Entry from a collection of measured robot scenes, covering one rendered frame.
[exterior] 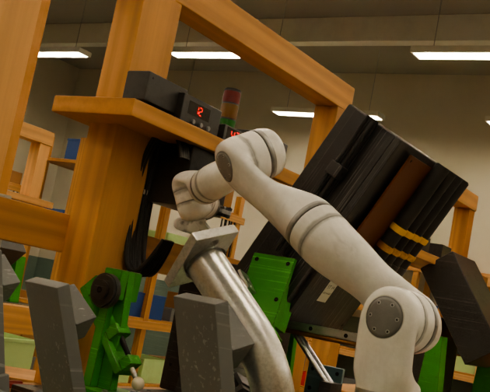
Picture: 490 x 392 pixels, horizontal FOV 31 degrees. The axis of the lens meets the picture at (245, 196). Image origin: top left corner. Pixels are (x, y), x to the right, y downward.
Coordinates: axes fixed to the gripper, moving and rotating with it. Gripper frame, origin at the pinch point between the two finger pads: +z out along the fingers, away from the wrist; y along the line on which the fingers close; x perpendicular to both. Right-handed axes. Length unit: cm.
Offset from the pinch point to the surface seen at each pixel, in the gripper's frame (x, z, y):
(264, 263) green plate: 8.5, -3.9, -17.0
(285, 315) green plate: 18.6, -4.7, -25.3
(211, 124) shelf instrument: -20.4, 4.2, 6.9
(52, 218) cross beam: 13.9, -13.4, 32.1
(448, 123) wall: -241, 929, -130
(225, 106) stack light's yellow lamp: -30.1, 30.3, 9.1
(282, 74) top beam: -48, 50, -1
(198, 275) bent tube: 11, -147, -22
